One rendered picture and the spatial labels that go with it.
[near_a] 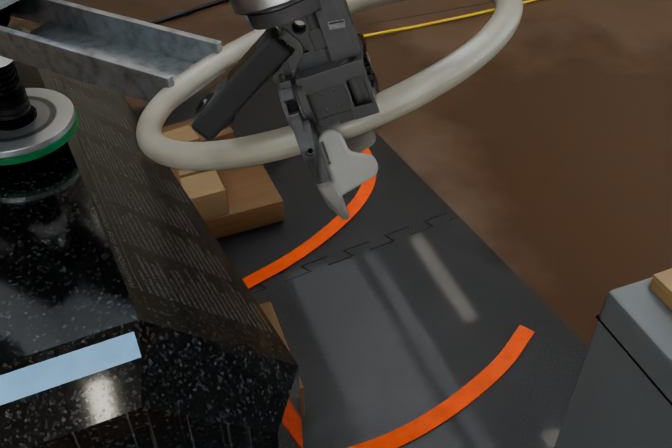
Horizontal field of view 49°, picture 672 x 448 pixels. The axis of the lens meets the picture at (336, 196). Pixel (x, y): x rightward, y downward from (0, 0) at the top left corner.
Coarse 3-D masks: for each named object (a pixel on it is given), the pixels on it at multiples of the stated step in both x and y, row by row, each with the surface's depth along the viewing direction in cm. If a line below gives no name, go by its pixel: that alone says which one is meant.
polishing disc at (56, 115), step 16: (32, 96) 140; (48, 96) 140; (64, 96) 140; (48, 112) 136; (64, 112) 136; (32, 128) 132; (48, 128) 132; (64, 128) 132; (0, 144) 128; (16, 144) 128; (32, 144) 128; (48, 144) 130
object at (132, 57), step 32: (32, 0) 120; (0, 32) 110; (32, 32) 119; (64, 32) 119; (96, 32) 117; (128, 32) 113; (160, 32) 109; (32, 64) 111; (64, 64) 107; (96, 64) 103; (128, 64) 101; (160, 64) 110; (192, 64) 109
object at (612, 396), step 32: (640, 288) 107; (608, 320) 108; (640, 320) 102; (608, 352) 110; (640, 352) 102; (576, 384) 121; (608, 384) 112; (640, 384) 104; (576, 416) 123; (608, 416) 114; (640, 416) 106
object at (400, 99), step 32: (352, 0) 108; (384, 0) 107; (512, 0) 80; (256, 32) 109; (480, 32) 74; (512, 32) 76; (224, 64) 106; (448, 64) 70; (480, 64) 72; (160, 96) 96; (384, 96) 69; (416, 96) 69; (160, 128) 89; (288, 128) 70; (320, 128) 69; (352, 128) 69; (160, 160) 79; (192, 160) 74; (224, 160) 72; (256, 160) 71
